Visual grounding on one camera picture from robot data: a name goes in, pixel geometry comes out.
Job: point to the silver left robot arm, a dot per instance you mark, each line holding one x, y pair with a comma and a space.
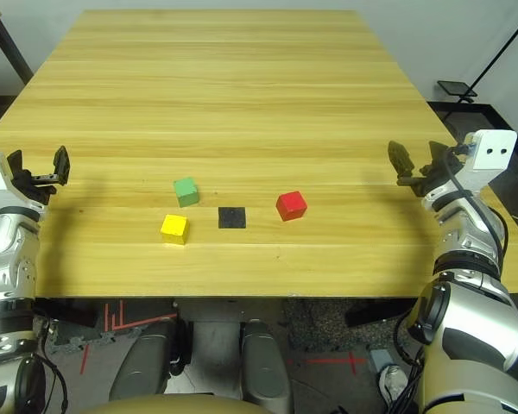
4, 233

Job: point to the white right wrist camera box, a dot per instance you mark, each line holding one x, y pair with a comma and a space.
492, 155

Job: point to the white sneaker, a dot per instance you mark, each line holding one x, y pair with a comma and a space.
393, 379

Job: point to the speckled black rubber mat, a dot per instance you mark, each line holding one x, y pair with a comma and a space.
319, 319

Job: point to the red wooden block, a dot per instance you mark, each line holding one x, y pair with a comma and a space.
291, 206

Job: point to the yellow wooden block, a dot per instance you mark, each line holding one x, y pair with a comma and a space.
174, 228

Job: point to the red cross floor tape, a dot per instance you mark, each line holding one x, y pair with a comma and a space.
351, 360

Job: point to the grey robot leg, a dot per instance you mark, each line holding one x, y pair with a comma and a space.
263, 366
142, 362

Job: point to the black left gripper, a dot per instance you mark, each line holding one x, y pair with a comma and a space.
32, 187

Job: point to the grey floor pedal box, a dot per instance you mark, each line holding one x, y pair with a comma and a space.
380, 358

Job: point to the black square marker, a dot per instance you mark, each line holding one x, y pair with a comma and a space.
232, 217

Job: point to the black tripod stand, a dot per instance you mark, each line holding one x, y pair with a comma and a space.
497, 58

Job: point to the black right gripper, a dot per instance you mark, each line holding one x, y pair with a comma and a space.
433, 177

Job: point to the beige robot torso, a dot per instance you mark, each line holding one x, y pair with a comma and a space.
164, 405

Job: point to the grey left robot leg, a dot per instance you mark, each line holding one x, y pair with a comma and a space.
142, 362

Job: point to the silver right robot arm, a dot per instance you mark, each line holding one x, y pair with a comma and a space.
470, 328

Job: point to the black flat tripod plate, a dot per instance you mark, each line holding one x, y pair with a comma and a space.
455, 87

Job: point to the grey right robot leg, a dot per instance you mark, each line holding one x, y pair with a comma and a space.
263, 366

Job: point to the green wooden block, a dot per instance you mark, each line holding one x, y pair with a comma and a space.
185, 192

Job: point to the red line floor tape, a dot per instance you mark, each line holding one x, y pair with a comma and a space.
123, 315

